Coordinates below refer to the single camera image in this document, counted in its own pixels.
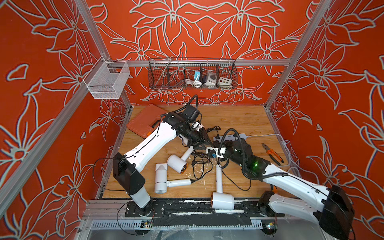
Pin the white socket cube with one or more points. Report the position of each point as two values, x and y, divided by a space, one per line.
225 83

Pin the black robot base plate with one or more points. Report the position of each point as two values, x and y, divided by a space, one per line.
248 207

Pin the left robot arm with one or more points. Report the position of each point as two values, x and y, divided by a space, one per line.
127 168

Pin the clear plastic wall bin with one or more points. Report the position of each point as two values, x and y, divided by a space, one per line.
107 80

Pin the black wire wall basket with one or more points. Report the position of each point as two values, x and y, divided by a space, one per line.
178 73

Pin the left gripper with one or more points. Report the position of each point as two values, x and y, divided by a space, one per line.
202 139

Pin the orange handled pliers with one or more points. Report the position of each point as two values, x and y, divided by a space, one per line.
275 157

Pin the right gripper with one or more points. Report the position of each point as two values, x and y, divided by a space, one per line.
230 146

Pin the orange plastic tool case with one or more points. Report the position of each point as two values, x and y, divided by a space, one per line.
146 121

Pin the aluminium frame post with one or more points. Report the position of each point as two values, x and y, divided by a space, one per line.
93 29

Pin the white hair dryer front left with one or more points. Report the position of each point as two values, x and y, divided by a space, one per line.
161 180

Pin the white power strip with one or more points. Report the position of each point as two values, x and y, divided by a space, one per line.
228 137

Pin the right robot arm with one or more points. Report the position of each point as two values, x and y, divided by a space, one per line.
330 208

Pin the white hair dryer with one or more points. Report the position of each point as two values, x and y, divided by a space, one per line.
179 164
220 200
161 180

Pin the white hair dryer middle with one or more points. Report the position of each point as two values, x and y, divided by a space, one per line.
179 164

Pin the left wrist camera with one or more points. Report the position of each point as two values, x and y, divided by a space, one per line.
197 126

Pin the white adapter box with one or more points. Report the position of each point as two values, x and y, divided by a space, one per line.
211 79

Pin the white hair dryer front right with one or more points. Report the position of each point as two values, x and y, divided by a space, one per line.
220 200

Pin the blue small box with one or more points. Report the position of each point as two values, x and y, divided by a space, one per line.
197 76

